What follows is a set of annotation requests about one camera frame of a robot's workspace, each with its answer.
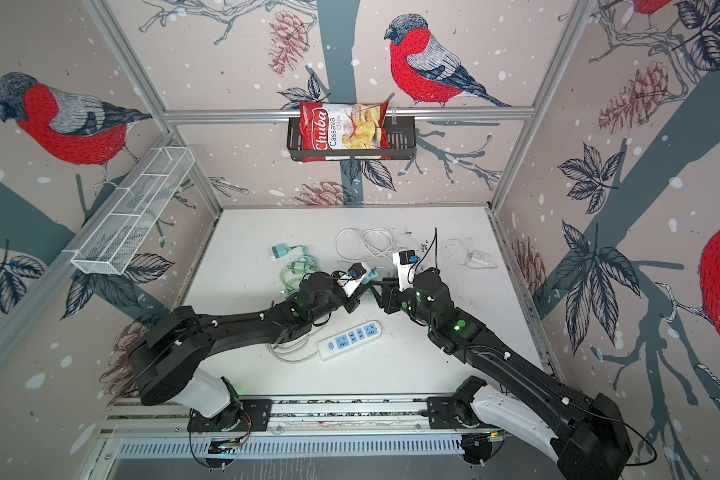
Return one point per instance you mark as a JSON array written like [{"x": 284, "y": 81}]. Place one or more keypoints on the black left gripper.
[{"x": 353, "y": 302}]

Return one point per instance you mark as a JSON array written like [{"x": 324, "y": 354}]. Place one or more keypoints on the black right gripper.
[{"x": 390, "y": 294}]

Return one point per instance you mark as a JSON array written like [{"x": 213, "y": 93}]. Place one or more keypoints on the white blue power strip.
[{"x": 345, "y": 341}]

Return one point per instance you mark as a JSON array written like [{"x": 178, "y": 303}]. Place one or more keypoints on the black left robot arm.
[{"x": 166, "y": 362}]

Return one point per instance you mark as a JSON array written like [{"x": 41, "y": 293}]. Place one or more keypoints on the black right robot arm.
[{"x": 586, "y": 436}]

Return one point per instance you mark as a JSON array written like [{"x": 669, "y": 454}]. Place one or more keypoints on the red chips bag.
[{"x": 329, "y": 127}]

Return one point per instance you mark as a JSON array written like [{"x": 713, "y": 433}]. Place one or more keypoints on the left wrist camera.
[{"x": 353, "y": 278}]

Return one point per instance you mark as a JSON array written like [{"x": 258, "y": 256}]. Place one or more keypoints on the white charger adapter with cable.
[{"x": 460, "y": 253}]

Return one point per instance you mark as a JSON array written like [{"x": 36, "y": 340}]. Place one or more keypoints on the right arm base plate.
[{"x": 447, "y": 413}]

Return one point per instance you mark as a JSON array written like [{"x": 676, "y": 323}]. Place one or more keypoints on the aluminium front rail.
[{"x": 340, "y": 415}]

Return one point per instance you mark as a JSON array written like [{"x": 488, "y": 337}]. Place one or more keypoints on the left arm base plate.
[{"x": 246, "y": 415}]

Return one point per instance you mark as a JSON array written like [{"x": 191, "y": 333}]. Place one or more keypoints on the black wall basket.
[{"x": 395, "y": 140}]

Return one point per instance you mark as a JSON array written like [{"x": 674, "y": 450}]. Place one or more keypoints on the white wire wall basket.
[{"x": 117, "y": 238}]

